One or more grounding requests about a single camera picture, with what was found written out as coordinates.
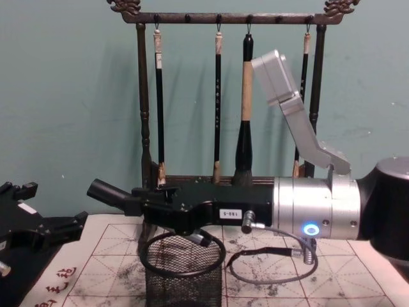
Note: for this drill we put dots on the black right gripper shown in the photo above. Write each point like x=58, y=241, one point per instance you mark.
x=246, y=198

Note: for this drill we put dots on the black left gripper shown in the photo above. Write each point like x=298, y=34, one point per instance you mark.
x=19, y=230

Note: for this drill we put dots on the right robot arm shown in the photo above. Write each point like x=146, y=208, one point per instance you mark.
x=306, y=204

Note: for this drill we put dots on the black mesh pen holder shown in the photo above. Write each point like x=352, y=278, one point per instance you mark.
x=182, y=281

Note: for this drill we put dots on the dark wooden brush rack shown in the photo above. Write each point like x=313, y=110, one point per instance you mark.
x=143, y=112

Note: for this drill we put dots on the thin black calligraphy brush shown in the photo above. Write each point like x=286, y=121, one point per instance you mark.
x=218, y=105
x=158, y=105
x=305, y=73

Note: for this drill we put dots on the white felt mat red grid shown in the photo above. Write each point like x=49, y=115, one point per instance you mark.
x=287, y=288

